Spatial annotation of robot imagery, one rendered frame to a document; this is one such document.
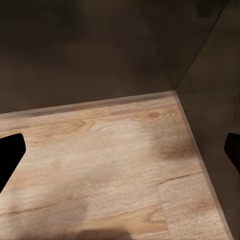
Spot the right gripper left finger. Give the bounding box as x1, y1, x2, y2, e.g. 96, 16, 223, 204
0, 133, 26, 193

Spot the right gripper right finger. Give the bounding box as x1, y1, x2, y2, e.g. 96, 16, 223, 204
224, 133, 240, 173

